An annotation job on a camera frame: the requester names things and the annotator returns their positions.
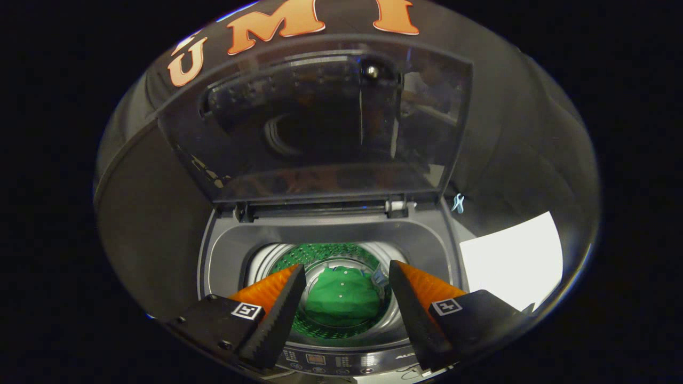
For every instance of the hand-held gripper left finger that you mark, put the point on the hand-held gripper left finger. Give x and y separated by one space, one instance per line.
277 320

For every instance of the white flat board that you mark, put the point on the white flat board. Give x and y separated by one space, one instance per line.
512 256

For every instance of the transparent washing machine lid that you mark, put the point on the transparent washing machine lid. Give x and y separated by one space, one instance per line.
320 133

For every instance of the light blue clip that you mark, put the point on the light blue clip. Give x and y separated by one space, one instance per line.
458 204

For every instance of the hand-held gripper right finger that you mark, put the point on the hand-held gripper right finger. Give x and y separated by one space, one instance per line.
419 320

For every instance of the green polo shirt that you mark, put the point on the green polo shirt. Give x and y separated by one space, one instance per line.
341 298

